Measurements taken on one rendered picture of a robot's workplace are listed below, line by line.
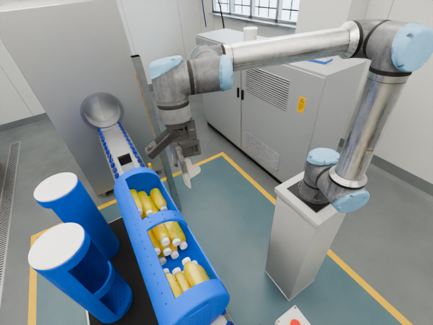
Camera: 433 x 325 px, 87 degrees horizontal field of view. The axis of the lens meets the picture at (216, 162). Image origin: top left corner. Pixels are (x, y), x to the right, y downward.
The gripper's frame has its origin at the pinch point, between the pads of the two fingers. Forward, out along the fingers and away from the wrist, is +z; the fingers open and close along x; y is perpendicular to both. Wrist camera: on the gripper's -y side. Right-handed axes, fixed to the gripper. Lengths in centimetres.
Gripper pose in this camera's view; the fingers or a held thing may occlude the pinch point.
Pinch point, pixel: (181, 177)
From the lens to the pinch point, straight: 78.0
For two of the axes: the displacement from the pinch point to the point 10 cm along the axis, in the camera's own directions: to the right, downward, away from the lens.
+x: -4.2, -4.4, 7.9
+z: 0.9, 8.5, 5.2
